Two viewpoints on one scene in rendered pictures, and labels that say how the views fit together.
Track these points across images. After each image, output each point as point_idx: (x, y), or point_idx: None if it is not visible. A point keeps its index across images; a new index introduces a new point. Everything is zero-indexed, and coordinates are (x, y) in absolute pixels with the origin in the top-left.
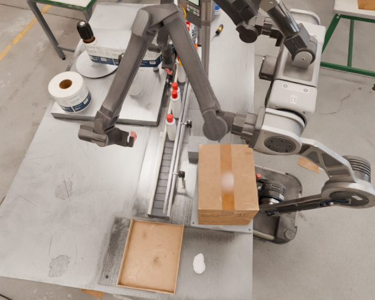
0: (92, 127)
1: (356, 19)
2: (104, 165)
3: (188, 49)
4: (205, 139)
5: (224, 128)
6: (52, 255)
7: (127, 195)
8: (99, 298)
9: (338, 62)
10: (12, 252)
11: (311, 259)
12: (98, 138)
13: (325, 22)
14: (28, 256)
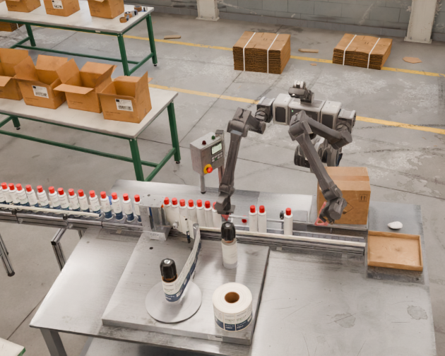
0: (337, 200)
1: (143, 130)
2: (315, 290)
3: (316, 121)
4: (294, 210)
5: (348, 132)
6: (409, 318)
7: (345, 270)
8: None
9: (133, 177)
10: (413, 352)
11: None
12: (342, 201)
13: (68, 175)
14: (414, 337)
